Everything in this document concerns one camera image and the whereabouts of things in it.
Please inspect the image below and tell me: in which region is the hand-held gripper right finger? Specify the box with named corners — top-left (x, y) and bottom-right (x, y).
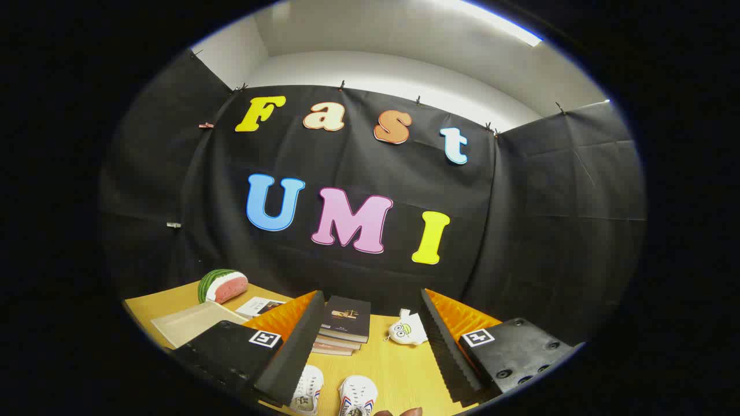
top-left (420, 288), bottom-right (584, 405)

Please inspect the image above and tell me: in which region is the white canvas shoe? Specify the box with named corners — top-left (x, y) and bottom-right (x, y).
top-left (338, 376), bottom-right (379, 416)
top-left (289, 364), bottom-right (325, 415)

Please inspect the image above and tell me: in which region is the beige fabric storage box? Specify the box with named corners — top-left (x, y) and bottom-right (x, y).
top-left (151, 300), bottom-right (250, 350)

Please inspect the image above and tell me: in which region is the white plush toy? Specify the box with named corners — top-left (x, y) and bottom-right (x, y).
top-left (387, 309), bottom-right (429, 346)

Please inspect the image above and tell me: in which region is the black backdrop cloth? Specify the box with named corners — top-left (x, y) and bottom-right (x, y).
top-left (98, 49), bottom-right (647, 347)

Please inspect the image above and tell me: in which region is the watermelon slice toy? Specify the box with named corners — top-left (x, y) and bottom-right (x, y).
top-left (198, 269), bottom-right (249, 305)

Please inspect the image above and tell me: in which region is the white picture-cover book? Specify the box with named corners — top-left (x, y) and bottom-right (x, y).
top-left (235, 296), bottom-right (287, 319)

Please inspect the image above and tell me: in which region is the black hardcover book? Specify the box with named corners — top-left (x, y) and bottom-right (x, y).
top-left (318, 296), bottom-right (372, 344)

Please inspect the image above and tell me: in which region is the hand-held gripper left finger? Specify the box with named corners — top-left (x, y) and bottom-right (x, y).
top-left (171, 291), bottom-right (325, 408)

